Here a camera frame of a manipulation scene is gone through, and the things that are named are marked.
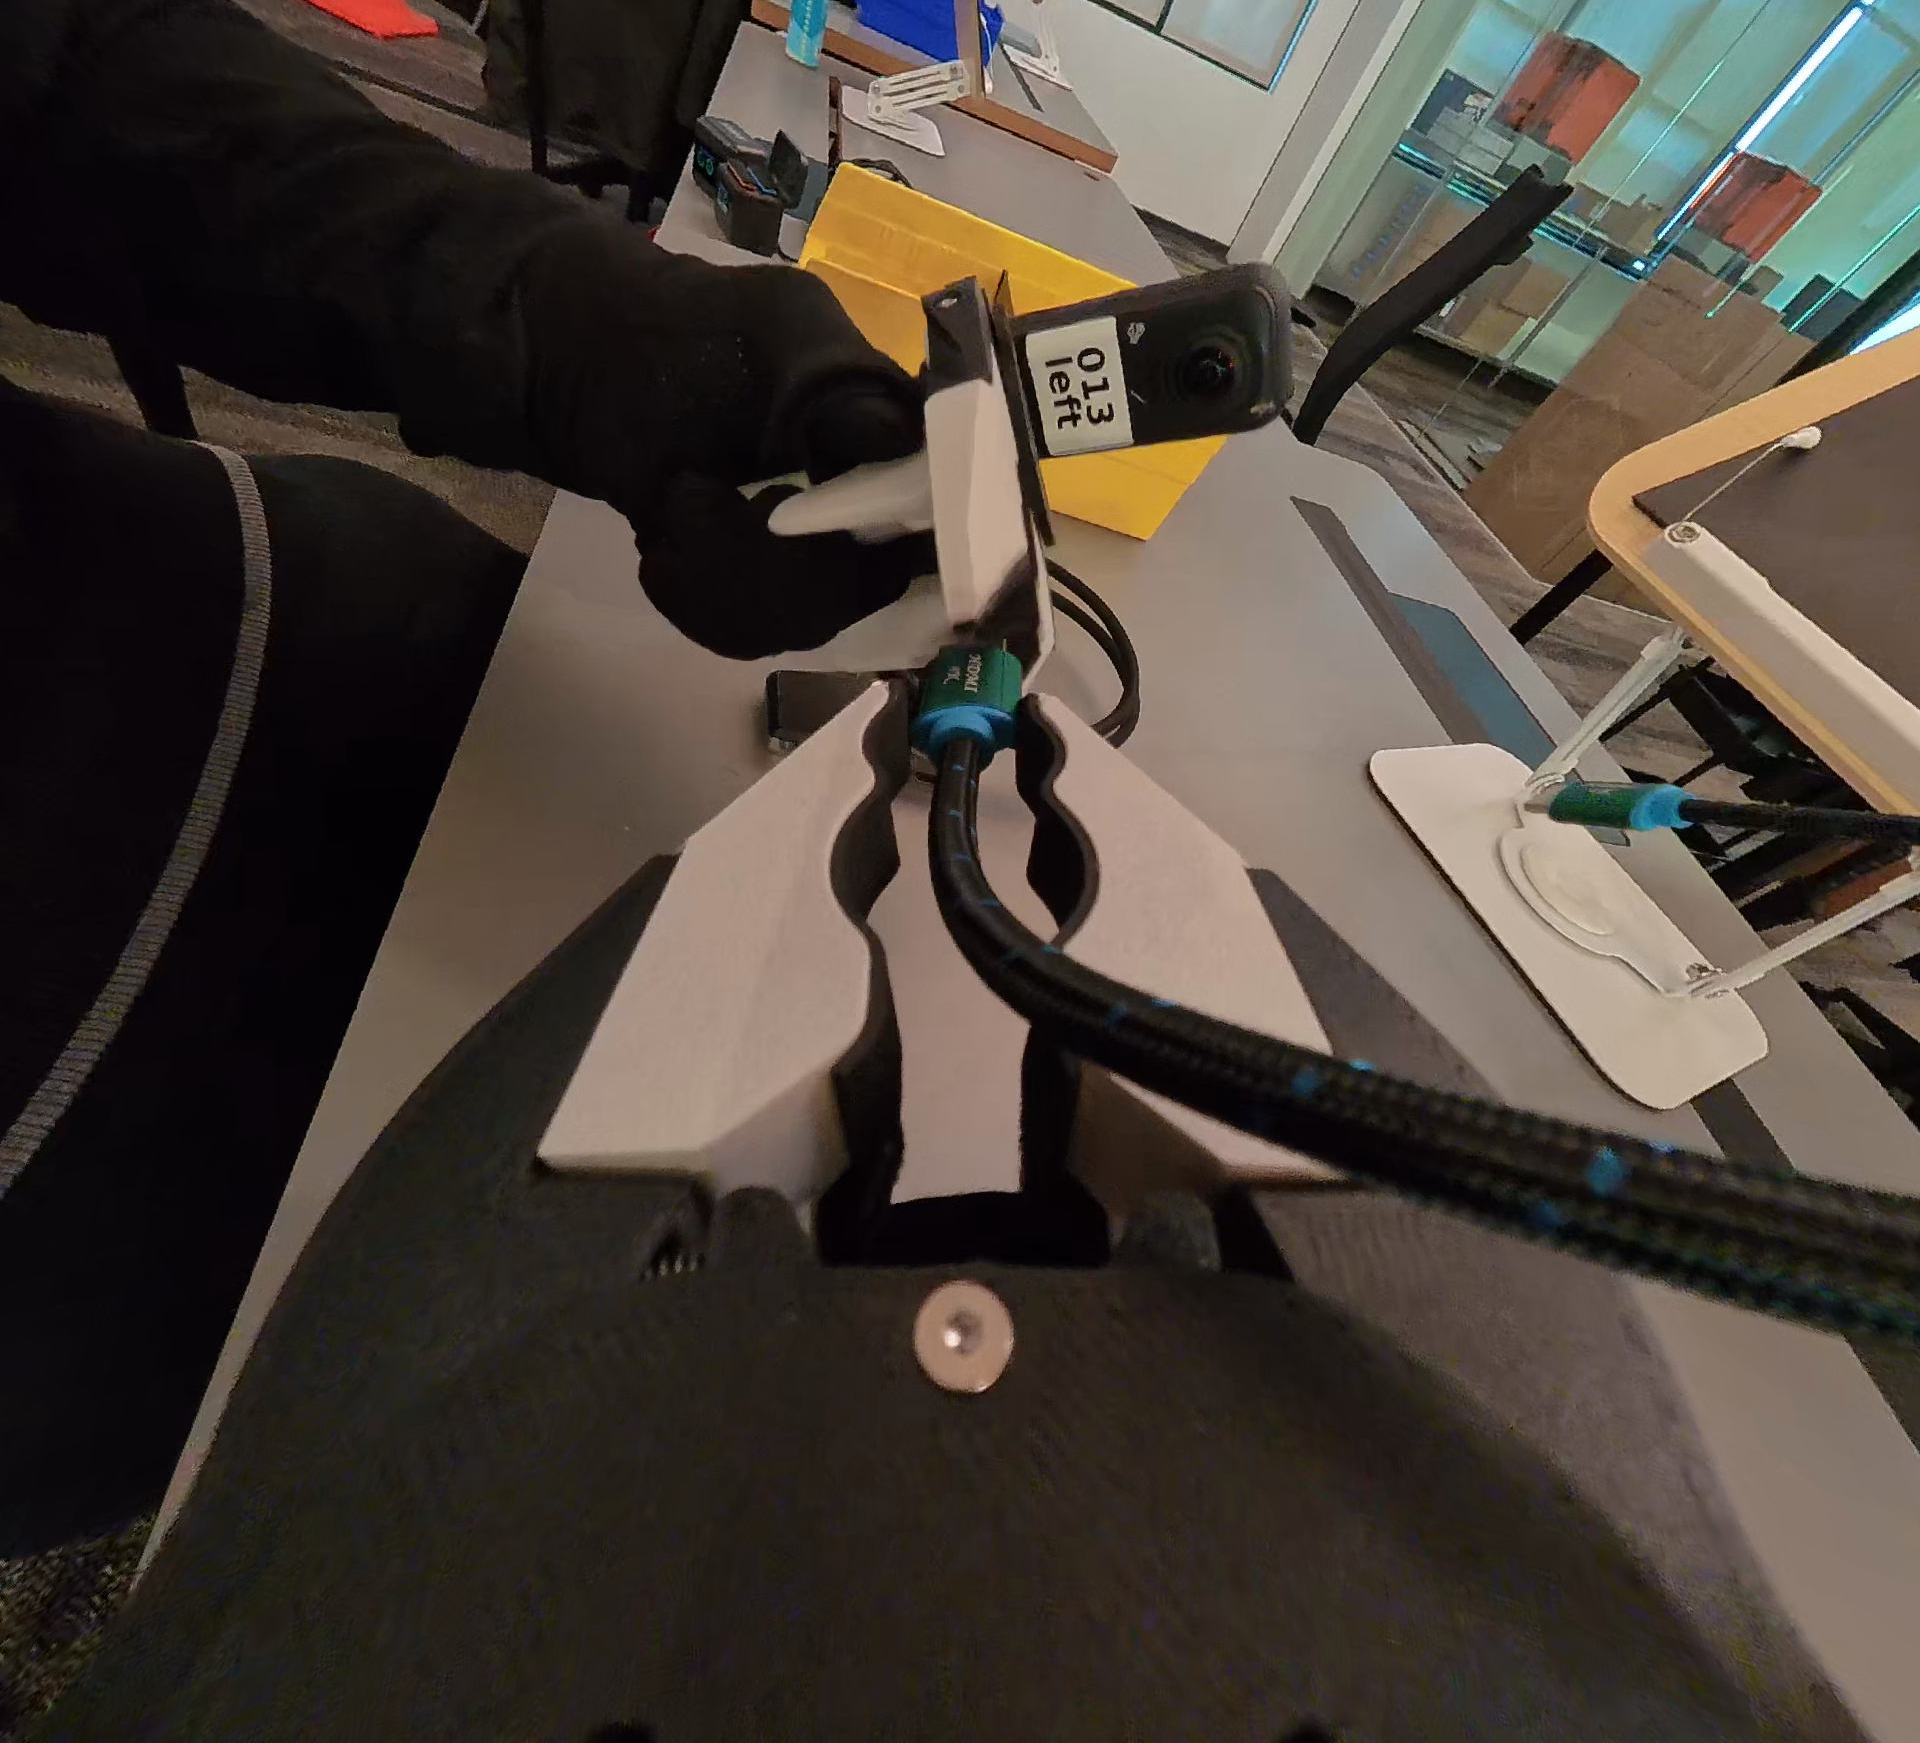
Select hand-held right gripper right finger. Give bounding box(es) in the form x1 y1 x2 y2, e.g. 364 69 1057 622
1013 700 1358 1231

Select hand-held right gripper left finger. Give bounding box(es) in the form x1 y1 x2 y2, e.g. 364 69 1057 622
533 679 920 1229

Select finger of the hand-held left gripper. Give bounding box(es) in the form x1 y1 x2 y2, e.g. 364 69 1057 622
920 371 1064 684

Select black braided hdmi cable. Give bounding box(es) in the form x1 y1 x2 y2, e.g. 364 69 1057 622
904 642 1920 1343

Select yellow plastic bin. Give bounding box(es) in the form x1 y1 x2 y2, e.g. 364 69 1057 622
798 158 1226 543

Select person's left forearm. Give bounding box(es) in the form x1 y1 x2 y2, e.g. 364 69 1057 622
0 0 603 514

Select person's left hand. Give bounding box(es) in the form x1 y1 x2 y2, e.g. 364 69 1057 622
511 256 938 662

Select wooden table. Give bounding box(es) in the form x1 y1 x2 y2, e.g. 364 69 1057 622
750 0 1118 174

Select black office chair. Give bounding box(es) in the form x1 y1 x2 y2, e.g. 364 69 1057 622
1289 165 1578 445

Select black power brick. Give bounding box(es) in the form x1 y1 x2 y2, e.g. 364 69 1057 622
716 165 787 258

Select cardboard box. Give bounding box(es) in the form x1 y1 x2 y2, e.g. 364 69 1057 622
1461 275 1860 584

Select person's black clothing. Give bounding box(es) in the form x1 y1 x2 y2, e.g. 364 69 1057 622
0 377 533 1549

